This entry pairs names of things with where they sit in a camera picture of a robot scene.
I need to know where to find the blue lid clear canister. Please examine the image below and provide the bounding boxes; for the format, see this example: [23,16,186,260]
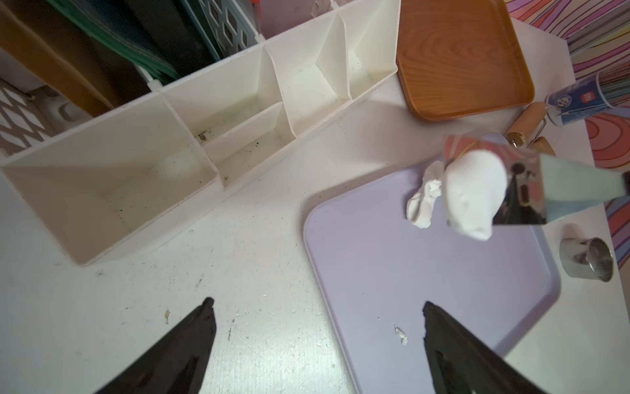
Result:
[546,62,629,126]

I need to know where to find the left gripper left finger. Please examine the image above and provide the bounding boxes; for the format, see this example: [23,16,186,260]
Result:
[98,297,217,393]

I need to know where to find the white dough piece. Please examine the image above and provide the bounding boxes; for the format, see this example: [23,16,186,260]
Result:
[442,150,507,241]

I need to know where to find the metal scraper wooden handle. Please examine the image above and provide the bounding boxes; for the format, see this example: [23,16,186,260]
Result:
[443,134,629,226]

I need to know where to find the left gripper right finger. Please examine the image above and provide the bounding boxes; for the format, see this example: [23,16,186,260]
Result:
[423,301,542,393]

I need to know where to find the dough scrap strip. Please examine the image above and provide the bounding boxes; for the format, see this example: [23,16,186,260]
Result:
[406,160,445,229]

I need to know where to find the dark green cutting board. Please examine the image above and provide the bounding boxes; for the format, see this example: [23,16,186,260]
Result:
[49,1,215,85]

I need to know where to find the white board rack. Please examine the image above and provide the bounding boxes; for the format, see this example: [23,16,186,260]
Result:
[1,1,401,266]

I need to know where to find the purple cutting board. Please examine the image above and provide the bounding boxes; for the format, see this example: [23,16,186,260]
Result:
[304,163,560,393]

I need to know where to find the wooden dough roller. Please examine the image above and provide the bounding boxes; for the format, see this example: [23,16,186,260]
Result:
[505,102,556,156]

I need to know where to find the small glass bowl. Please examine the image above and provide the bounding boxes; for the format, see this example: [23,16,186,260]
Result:
[559,237,615,282]

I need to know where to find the brown wooden tray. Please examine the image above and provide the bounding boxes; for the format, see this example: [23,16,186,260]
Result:
[396,0,535,121]

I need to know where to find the brown wooden board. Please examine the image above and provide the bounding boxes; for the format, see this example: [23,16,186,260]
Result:
[1,1,149,117]

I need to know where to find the tiny dough crumb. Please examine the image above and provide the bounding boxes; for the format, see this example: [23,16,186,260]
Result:
[395,326,409,346]

